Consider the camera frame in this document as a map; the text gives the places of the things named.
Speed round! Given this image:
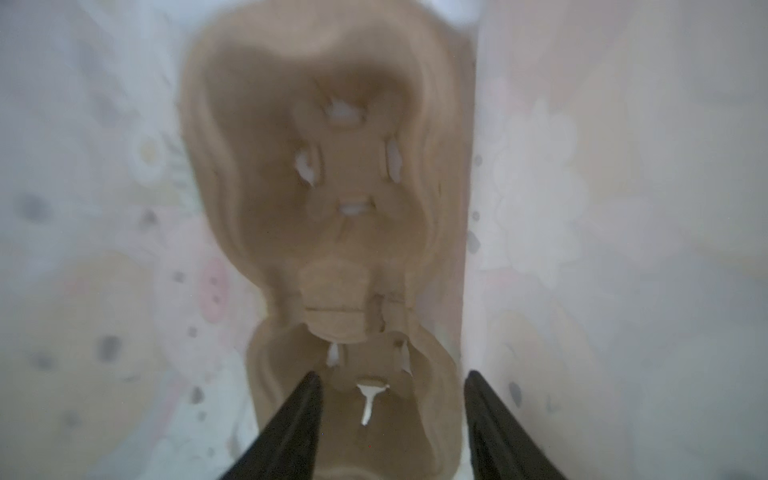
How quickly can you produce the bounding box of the white paper gift bag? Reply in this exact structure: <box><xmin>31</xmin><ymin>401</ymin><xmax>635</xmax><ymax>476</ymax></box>
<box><xmin>1</xmin><ymin>1</ymin><xmax>767</xmax><ymax>479</ymax></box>

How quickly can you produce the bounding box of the pulp cup carrier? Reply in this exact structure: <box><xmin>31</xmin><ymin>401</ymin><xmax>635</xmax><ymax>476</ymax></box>
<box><xmin>179</xmin><ymin>1</ymin><xmax>469</xmax><ymax>479</ymax></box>

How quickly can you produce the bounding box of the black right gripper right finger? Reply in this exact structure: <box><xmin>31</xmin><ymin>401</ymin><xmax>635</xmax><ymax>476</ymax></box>
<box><xmin>464</xmin><ymin>370</ymin><xmax>565</xmax><ymax>480</ymax></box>

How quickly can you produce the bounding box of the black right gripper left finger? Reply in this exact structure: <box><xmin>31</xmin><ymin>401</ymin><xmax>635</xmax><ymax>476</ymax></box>
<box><xmin>221</xmin><ymin>371</ymin><xmax>323</xmax><ymax>480</ymax></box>

